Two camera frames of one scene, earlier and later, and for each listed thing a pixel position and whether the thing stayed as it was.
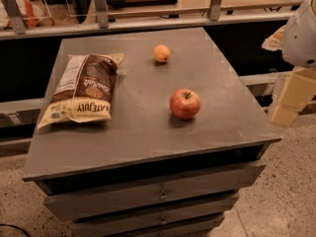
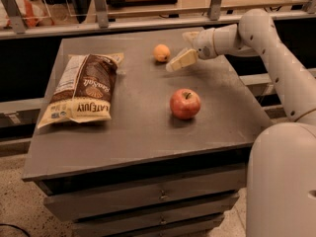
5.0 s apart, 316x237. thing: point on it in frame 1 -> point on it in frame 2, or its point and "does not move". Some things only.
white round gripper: [300, 39] -> [203, 44]
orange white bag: [33, 14] does not move
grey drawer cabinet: [148, 173] does not move
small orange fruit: [161, 53] does not move
